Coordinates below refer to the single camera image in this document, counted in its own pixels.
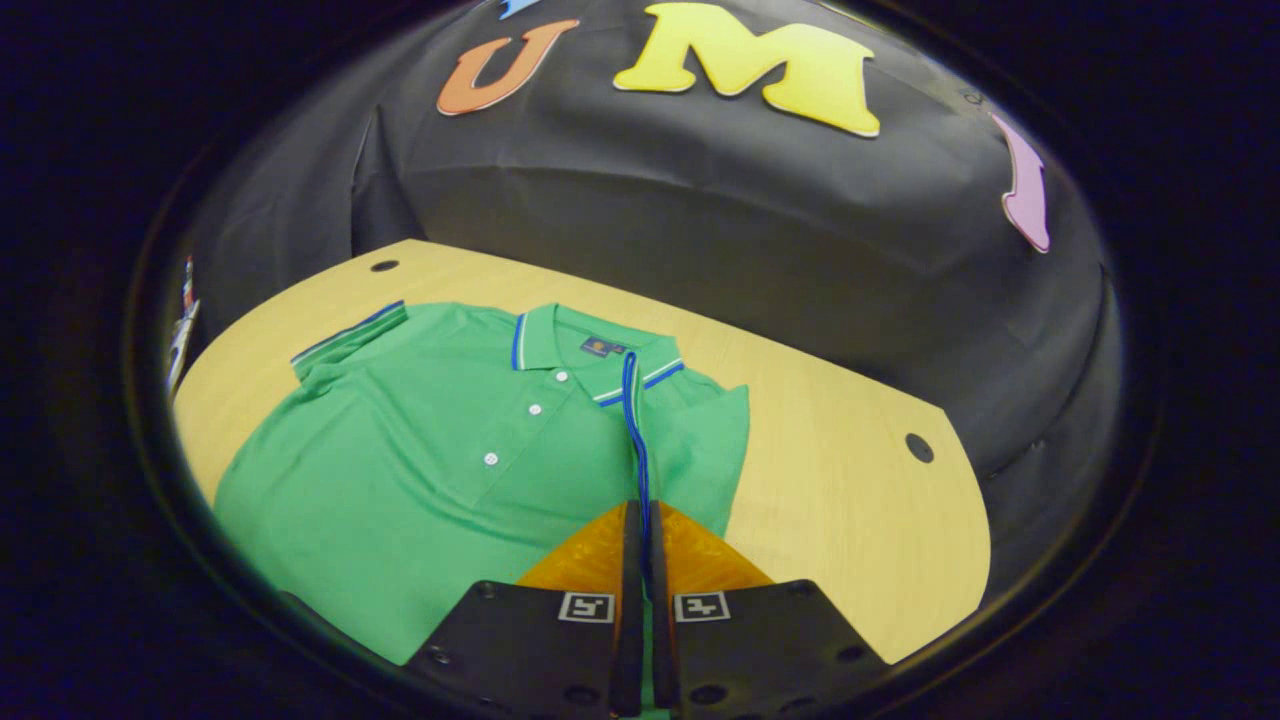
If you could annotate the black backdrop cloth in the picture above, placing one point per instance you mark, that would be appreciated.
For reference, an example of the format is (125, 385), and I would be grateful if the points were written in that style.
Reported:
(700, 220)

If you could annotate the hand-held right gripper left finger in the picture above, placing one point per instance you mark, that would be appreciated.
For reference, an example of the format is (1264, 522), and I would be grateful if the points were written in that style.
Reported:
(630, 640)

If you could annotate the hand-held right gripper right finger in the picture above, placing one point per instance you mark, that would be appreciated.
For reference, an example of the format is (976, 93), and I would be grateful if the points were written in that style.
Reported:
(662, 650)

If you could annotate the green T-shirt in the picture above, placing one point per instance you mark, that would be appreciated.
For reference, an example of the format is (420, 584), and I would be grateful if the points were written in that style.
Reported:
(420, 480)

